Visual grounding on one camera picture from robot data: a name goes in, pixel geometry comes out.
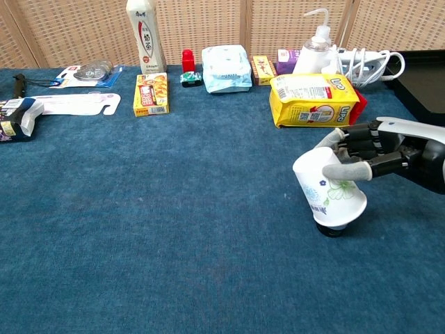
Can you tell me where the blue white blister pack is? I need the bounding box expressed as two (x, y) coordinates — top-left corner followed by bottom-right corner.
(49, 59), (125, 89)

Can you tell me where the black jar with silver lid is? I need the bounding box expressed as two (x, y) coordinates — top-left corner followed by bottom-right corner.
(316, 222), (348, 239)

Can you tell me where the small red block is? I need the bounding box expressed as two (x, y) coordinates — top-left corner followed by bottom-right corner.
(181, 49), (195, 74)

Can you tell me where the purple white box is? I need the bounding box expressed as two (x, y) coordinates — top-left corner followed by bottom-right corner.
(275, 49), (302, 76)

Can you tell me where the yellow snack box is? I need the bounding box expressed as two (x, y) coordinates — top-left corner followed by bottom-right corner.
(133, 72), (170, 118)

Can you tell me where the white bottle with clear cap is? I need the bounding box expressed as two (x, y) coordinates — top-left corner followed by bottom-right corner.
(292, 36), (333, 75)

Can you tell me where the yellow Lipo snack bag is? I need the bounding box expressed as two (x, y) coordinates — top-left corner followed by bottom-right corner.
(269, 73), (361, 129)

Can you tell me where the light blue wet wipes pack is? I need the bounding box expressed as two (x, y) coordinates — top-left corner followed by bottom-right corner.
(201, 45), (252, 94)

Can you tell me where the green toy car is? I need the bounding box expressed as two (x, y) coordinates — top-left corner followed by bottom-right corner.
(179, 71), (203, 88)

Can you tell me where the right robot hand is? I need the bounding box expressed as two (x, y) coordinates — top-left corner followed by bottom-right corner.
(318, 116), (445, 196)

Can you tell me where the small yellow red box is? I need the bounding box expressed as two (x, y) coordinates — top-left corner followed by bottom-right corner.
(250, 55), (278, 86)

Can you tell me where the dark snack bag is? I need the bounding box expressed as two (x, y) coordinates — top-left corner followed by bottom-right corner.
(0, 97), (45, 143)

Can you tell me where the white floral paper cup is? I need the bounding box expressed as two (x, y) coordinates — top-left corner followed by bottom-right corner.
(292, 146), (369, 228)

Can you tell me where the woven folding screen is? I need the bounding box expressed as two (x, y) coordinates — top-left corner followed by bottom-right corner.
(0, 0), (445, 69)

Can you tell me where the white power strip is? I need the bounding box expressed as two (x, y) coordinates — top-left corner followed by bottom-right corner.
(333, 47), (401, 64)

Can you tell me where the wash bottle with bent spout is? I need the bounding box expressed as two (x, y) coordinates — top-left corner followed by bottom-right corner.
(303, 8), (333, 46)

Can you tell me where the cream milk tea bottle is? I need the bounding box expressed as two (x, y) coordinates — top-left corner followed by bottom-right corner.
(125, 0), (168, 75)

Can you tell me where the white pink toothbrush package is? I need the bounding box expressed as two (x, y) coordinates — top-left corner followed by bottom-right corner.
(30, 91), (122, 117)

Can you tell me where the black tray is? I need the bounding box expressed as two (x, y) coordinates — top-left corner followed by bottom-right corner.
(382, 49), (445, 127)

